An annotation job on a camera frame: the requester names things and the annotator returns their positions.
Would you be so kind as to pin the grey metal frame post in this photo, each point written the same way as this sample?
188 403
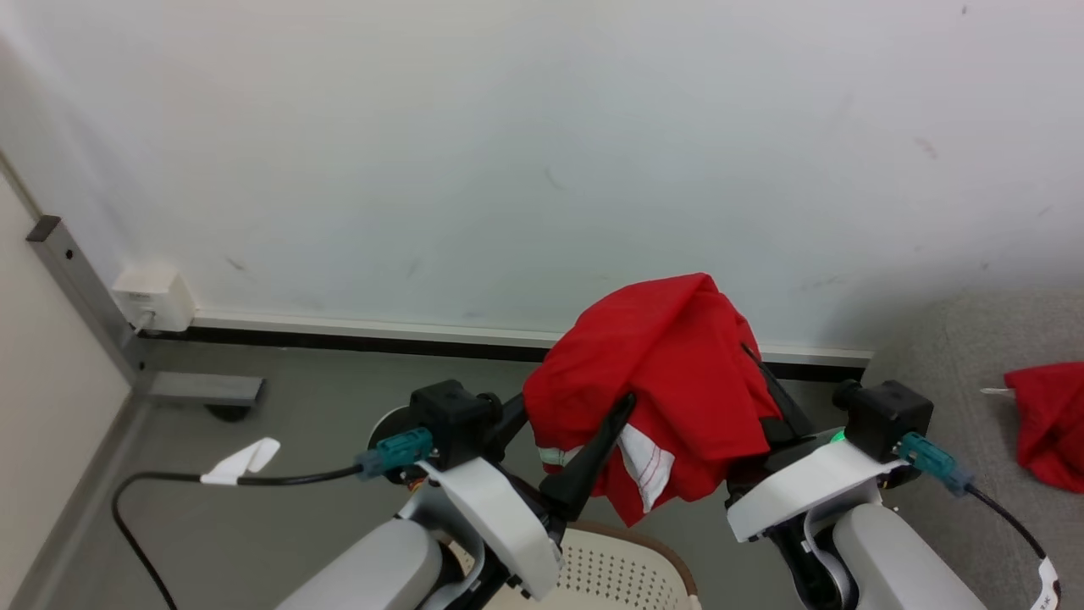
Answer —
80 280

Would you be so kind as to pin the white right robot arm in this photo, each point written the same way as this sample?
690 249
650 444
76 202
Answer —
906 563

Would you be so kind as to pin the white wall power adapter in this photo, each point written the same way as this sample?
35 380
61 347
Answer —
157 301

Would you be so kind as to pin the white and black baseboard strip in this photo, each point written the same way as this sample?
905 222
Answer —
381 337

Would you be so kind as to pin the red crumpled garment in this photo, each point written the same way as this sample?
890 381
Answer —
1050 424

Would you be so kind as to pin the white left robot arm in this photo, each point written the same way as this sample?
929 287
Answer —
373 572

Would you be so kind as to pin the red garment with white lining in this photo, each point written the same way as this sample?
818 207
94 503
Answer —
660 373

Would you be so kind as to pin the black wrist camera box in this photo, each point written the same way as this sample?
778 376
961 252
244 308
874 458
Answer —
885 415
453 419

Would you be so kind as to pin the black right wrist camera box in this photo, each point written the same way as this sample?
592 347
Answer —
885 415

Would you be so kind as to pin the cream perforated laundry basket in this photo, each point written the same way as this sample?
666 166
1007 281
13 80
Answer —
618 572

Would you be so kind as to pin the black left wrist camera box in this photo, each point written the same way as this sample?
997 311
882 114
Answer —
453 419

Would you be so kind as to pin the grey metal base plate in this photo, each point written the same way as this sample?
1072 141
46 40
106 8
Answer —
203 390

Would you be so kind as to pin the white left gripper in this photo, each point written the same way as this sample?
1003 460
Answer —
500 525

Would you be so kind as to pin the black caster wheel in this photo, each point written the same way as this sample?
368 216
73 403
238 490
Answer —
229 413

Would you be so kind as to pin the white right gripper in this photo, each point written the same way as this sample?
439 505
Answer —
804 487

